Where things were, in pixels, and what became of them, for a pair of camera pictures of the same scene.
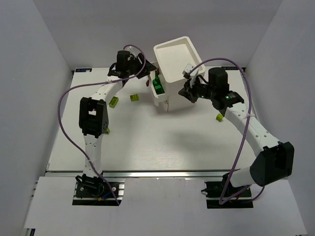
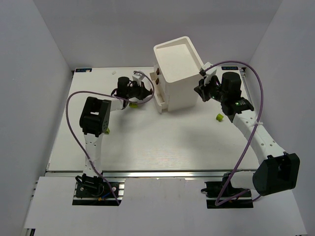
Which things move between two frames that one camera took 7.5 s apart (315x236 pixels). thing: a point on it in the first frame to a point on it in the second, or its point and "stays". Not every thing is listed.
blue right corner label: (230, 68) stays
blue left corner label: (82, 70) stays
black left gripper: (141, 63) to (141, 91)
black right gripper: (192, 89) to (204, 89)
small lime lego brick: (219, 117) stays
